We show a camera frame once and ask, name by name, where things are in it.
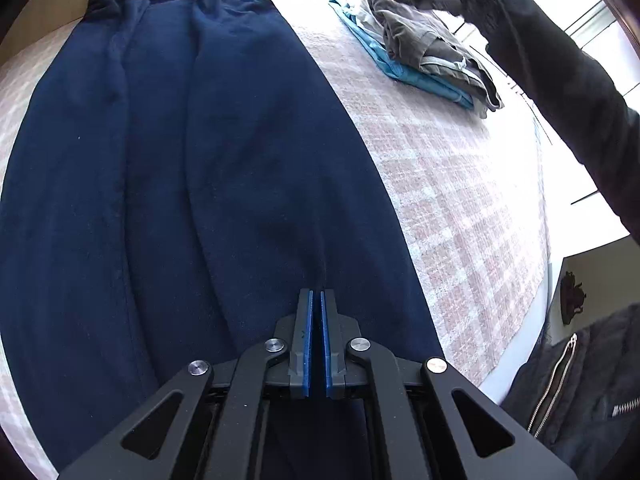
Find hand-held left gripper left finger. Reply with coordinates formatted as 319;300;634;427
57;288;316;480

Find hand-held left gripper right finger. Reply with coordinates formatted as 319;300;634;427
320;288;576;480

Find navy blue pants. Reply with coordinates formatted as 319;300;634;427
0;0;446;480

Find person's right forearm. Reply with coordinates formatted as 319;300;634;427
450;0;640;243

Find stack of folded clothes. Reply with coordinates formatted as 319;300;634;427
327;0;476;111

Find grey folded garment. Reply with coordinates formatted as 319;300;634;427
367;0;503;111

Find plaid bed sheet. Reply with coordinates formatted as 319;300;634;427
0;0;553;480

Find small dark object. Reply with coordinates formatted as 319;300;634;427
559;271;587;326

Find plywood panel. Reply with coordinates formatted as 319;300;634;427
0;0;151;68

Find black zippered jacket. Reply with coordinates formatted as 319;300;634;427
500;302;640;480

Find white window frame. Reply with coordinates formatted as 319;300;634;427
510;0;626;56

